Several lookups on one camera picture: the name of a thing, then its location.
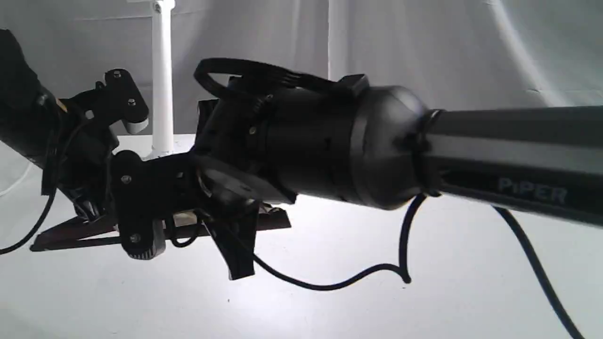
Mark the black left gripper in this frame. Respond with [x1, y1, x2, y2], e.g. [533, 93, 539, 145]
[41, 69, 149, 221]

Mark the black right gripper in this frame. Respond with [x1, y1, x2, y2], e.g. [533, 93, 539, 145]
[109, 150, 291, 281]

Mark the painted paper folding fan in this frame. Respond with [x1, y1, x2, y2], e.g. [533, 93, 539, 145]
[29, 207, 291, 252]

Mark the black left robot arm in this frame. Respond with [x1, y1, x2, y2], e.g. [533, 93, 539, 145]
[0, 29, 149, 220]

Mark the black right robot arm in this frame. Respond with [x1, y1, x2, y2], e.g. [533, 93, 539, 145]
[110, 57, 602, 279]

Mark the white backdrop curtain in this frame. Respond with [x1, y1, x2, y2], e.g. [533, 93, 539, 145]
[0, 0, 603, 134]

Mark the white power cord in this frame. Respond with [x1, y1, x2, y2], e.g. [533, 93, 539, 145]
[0, 162, 33, 197]

